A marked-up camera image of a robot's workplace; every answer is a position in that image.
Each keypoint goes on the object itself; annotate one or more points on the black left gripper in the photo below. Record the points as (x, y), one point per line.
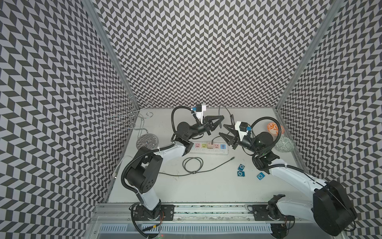
(211, 126)

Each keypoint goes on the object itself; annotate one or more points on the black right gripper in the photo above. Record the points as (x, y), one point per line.
(231, 140)

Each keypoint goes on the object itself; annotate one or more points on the pink usb charger plug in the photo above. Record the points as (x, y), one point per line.
(210, 146)

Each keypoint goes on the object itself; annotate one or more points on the blue square mp3 player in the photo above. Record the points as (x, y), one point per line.
(240, 173)
(260, 176)
(241, 167)

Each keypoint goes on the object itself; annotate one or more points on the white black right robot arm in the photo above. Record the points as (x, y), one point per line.
(327, 203)

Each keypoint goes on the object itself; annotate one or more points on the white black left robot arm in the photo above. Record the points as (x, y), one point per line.
(141, 173)

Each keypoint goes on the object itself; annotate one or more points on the white multicolour power strip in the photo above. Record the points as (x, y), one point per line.
(201, 147)

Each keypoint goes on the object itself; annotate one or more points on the orange patterned bowl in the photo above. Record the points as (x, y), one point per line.
(273, 129)

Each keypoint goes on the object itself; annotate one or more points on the green patterned bowl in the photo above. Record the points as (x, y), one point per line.
(284, 144)

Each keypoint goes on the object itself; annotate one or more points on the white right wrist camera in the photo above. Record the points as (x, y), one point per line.
(243, 129)

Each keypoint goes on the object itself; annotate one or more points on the chrome wire jewelry stand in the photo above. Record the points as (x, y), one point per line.
(133, 119)

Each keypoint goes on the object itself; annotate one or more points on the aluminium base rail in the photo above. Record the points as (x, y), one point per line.
(198, 221)

